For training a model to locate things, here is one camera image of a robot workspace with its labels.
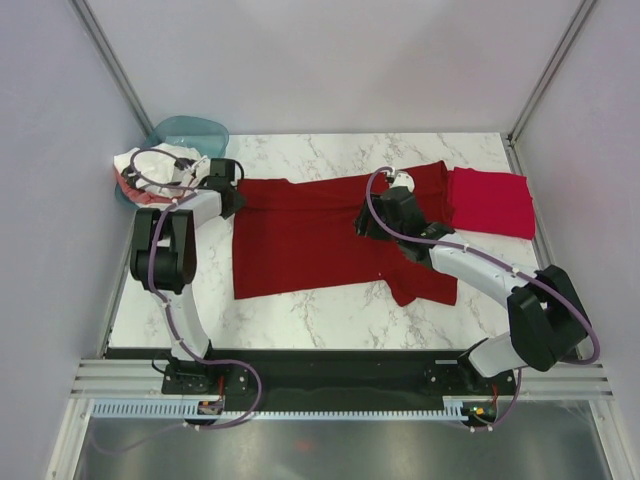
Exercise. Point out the aluminium front rail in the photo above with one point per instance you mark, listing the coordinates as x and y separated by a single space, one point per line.
136 379

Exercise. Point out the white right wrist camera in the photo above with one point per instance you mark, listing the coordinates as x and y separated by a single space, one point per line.
400 179

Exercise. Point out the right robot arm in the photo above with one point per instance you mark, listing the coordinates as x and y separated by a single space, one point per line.
546 318

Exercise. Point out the light blue cable duct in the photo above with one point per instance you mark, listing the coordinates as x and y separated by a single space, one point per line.
196 411

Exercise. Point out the dark red t-shirt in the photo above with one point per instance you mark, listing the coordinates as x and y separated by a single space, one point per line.
297 236

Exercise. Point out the white patterned t-shirt pile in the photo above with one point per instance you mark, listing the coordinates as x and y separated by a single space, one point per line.
159 174

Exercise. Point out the folded bright red t-shirt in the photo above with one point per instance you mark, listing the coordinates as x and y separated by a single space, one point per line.
491 202

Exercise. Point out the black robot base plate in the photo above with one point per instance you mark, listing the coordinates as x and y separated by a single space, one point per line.
332 380

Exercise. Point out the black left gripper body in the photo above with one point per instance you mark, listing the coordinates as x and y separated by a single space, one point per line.
238 202

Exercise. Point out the aluminium frame post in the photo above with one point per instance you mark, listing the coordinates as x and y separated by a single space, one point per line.
566 42
100 41

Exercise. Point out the left aluminium frame post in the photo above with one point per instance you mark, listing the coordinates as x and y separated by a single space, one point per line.
100 41

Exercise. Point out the right aluminium frame post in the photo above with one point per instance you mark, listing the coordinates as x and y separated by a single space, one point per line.
566 42

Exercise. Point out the teal plastic basket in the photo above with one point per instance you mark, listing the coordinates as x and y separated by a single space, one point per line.
208 137

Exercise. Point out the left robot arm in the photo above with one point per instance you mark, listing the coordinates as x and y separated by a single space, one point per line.
163 254

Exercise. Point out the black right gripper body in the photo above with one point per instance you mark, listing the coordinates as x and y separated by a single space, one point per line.
377 203

